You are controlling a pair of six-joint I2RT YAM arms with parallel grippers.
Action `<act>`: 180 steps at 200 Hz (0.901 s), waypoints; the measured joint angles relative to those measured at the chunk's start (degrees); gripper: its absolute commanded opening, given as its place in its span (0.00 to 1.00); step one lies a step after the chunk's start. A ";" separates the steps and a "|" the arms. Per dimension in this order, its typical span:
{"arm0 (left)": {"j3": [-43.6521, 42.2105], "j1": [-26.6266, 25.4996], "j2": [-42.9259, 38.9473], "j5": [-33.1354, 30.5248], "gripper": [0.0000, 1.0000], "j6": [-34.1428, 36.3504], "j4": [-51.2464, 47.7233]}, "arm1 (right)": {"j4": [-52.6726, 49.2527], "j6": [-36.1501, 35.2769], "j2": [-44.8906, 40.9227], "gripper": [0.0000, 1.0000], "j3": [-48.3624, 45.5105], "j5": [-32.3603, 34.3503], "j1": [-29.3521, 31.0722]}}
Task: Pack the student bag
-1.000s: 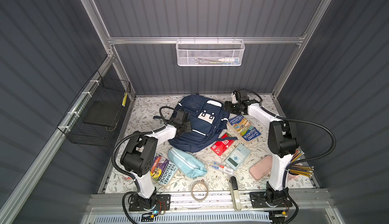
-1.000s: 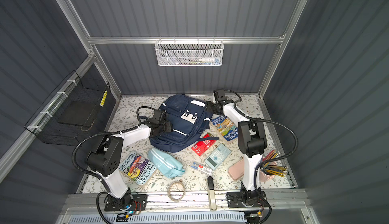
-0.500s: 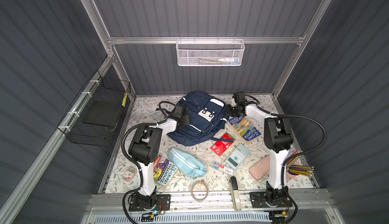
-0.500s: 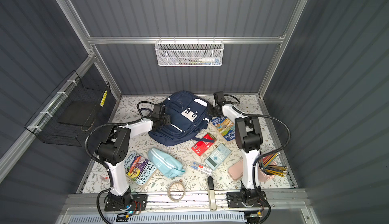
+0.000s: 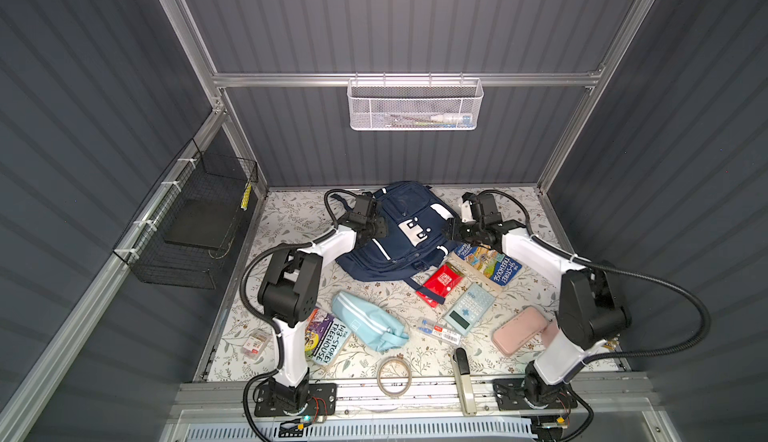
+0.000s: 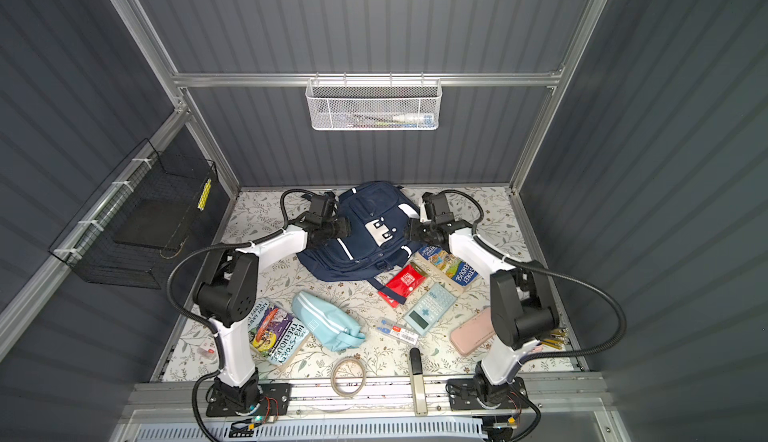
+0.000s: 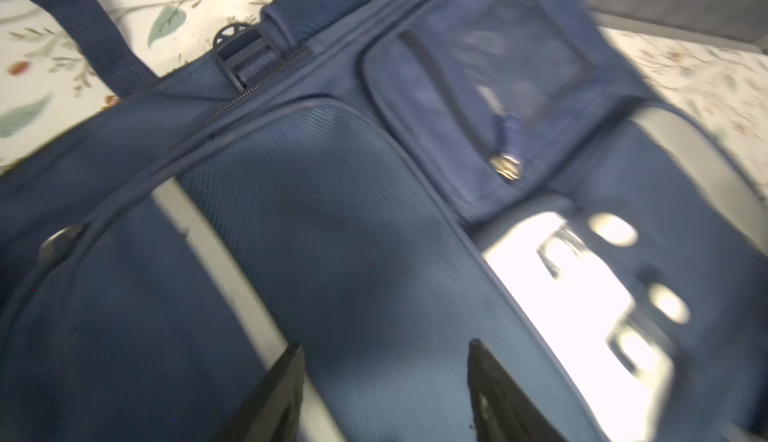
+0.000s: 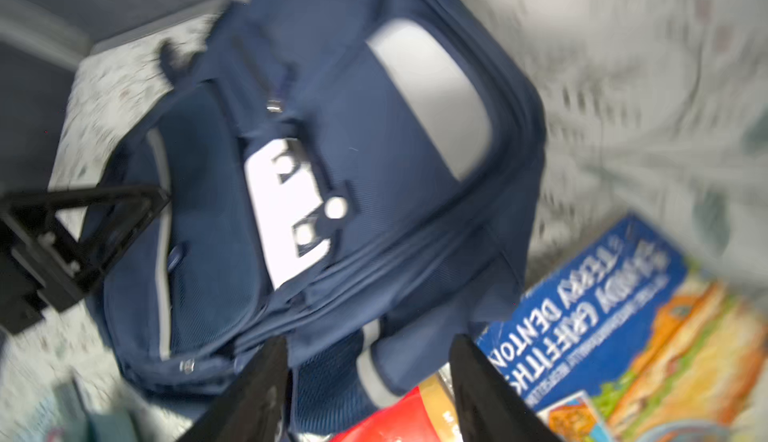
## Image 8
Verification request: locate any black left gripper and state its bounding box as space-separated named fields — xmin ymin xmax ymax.
xmin=1 ymin=184 xmax=170 ymax=335

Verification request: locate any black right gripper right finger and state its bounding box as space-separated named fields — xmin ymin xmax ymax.
xmin=449 ymin=334 xmax=558 ymax=442

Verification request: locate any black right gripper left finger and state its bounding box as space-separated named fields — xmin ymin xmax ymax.
xmin=179 ymin=337 xmax=291 ymax=442

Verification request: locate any blue treehouse paperback book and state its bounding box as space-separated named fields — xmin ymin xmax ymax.
xmin=477 ymin=214 xmax=767 ymax=441

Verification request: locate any navy blue student backpack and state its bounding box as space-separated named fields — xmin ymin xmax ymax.
xmin=88 ymin=0 xmax=546 ymax=435

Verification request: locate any red card box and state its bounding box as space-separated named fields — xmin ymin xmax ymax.
xmin=331 ymin=374 xmax=463 ymax=442

